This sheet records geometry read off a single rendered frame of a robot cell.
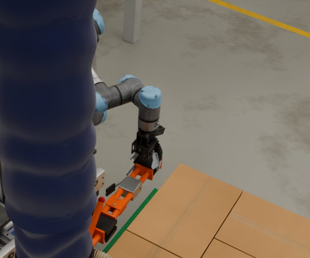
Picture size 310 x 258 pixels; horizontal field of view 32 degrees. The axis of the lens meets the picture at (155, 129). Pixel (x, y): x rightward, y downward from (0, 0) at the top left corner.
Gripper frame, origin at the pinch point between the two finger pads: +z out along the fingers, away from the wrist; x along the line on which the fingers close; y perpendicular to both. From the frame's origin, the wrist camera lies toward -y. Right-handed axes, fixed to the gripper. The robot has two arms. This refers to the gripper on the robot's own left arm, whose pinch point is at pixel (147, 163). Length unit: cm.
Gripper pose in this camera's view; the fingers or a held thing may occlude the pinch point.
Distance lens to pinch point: 209.0
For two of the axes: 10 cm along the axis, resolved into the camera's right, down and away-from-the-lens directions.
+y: -4.7, 5.3, -7.1
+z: -0.7, 7.8, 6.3
